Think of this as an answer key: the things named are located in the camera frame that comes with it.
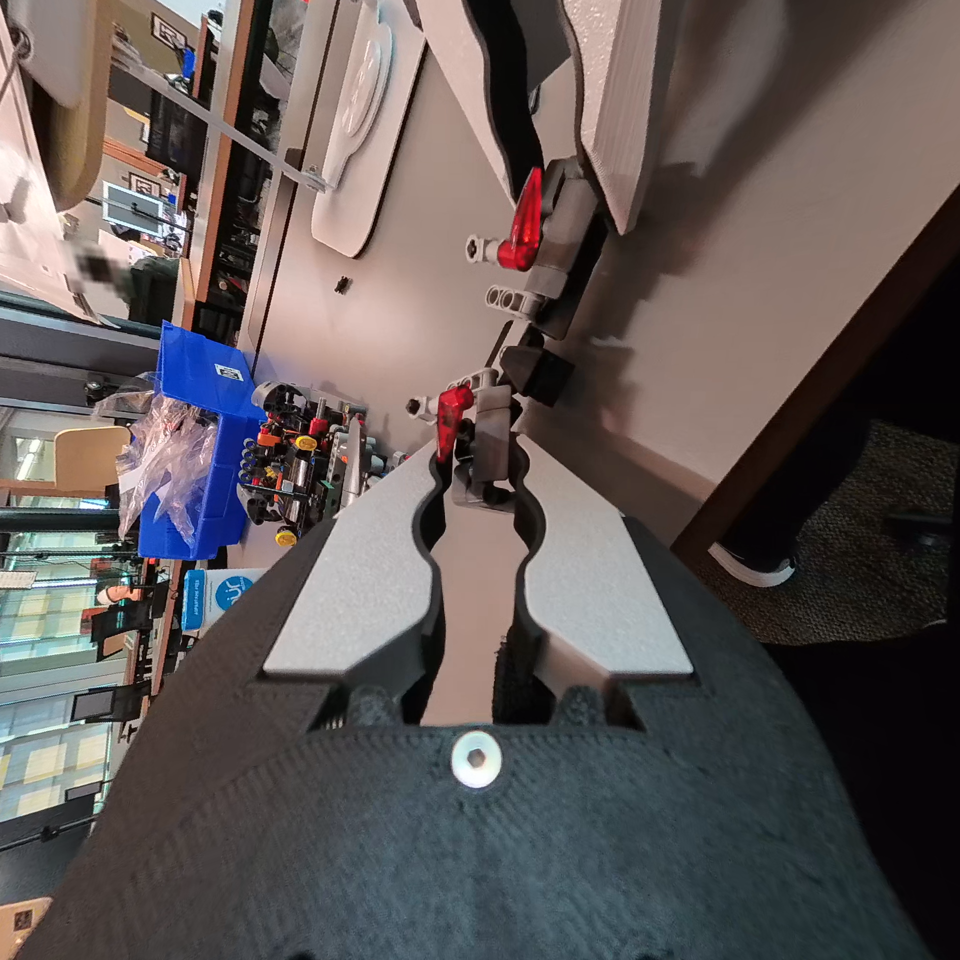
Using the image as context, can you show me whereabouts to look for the black lego car chassis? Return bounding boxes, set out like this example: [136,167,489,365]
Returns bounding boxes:
[237,379,393,546]

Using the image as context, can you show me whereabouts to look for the white flat pad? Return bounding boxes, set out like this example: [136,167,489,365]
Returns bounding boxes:
[310,0,429,261]

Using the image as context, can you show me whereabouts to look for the white box blue circle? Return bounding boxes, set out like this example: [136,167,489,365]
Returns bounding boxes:
[182,567,268,633]

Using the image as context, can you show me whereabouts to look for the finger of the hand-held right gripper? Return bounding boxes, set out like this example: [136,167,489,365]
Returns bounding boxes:
[525,0,680,235]
[416,0,545,210]

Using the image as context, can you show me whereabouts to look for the wooden chair back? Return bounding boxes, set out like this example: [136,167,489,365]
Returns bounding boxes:
[52,425,133,490]

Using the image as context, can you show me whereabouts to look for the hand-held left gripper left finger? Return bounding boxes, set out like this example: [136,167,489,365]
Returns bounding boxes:
[262,441,446,723]

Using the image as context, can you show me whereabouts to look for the black lego wedge piece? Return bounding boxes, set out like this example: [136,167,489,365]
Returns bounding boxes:
[499,343,576,406]

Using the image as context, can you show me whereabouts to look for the white round disc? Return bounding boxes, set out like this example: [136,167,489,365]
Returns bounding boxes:
[340,21,396,141]

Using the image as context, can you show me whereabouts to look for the black shoe white sole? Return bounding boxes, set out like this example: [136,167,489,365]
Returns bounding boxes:
[708,510,801,588]

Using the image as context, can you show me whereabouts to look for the clear plastic bags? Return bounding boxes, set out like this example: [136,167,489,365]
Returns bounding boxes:
[93,373,220,538]

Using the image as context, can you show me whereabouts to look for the clear acrylic strip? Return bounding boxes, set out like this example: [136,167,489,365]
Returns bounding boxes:
[112,58,336,195]

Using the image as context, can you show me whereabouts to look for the blue plastic bin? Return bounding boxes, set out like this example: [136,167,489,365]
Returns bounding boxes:
[138,321,269,561]

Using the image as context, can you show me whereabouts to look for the grey lego assembly red piece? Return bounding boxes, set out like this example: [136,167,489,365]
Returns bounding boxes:
[463,166,610,342]
[407,366,526,513]

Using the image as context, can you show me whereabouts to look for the tan chair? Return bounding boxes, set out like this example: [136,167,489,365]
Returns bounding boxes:
[21,0,115,213]

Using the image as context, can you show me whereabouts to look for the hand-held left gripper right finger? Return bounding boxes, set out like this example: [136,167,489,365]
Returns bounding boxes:
[491,435,695,723]

